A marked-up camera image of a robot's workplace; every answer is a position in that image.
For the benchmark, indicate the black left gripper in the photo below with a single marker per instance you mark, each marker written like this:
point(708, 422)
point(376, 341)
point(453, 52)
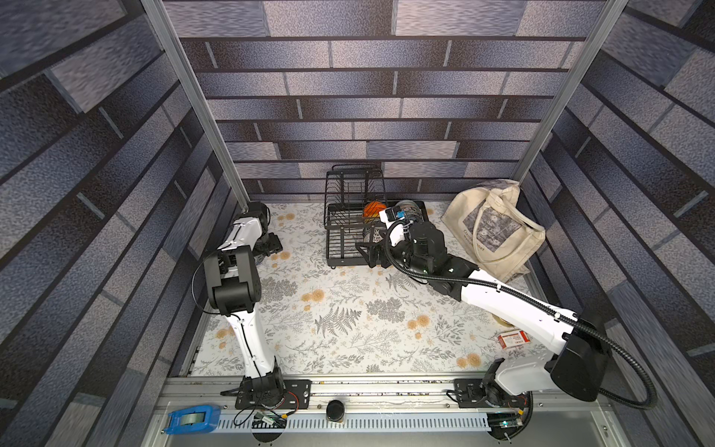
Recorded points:
point(276, 245)

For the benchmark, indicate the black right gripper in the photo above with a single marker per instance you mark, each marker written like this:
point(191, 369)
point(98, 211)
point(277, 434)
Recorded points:
point(375, 246)

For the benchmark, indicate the orange plastic bowl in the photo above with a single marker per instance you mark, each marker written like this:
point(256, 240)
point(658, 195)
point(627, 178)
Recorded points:
point(372, 210)

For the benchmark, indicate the black speckled ceramic bowl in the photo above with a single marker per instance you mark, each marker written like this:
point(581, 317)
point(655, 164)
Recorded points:
point(404, 204)

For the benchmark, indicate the black wire dish rack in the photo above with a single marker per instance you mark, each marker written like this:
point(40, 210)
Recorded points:
point(354, 196)

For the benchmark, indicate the dark grey-blue ceramic bowl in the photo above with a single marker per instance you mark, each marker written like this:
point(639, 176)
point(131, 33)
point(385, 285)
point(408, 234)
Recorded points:
point(414, 215)

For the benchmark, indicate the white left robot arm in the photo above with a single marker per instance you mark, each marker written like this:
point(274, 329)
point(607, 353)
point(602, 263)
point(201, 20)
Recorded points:
point(234, 290)

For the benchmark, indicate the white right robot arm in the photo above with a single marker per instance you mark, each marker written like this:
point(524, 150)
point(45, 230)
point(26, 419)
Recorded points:
point(579, 350)

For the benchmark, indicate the floral patterned table mat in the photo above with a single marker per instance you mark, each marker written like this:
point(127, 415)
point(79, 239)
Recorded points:
point(359, 319)

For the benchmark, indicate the beige canvas tote bag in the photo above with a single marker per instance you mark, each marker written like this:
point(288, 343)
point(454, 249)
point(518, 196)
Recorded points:
point(486, 222)

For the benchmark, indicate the small red white box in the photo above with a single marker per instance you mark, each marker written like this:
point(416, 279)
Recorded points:
point(512, 339)

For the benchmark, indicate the black round knob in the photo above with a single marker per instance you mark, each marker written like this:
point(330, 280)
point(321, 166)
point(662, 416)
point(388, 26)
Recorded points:
point(335, 411)

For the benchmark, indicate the blue tape dispenser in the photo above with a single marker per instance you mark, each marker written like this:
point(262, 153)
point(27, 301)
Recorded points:
point(198, 419)

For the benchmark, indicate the green circuit board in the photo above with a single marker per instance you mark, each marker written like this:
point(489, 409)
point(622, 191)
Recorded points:
point(502, 422)

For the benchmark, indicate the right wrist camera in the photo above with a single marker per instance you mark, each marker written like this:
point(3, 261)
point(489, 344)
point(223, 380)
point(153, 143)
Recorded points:
point(390, 216)

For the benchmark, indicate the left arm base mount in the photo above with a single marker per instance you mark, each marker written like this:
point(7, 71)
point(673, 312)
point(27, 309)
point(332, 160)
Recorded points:
point(289, 395)

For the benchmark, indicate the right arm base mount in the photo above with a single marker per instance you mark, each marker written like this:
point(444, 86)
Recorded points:
point(473, 393)

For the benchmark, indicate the white slotted cable duct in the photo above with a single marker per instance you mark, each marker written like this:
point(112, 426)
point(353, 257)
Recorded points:
point(364, 423)

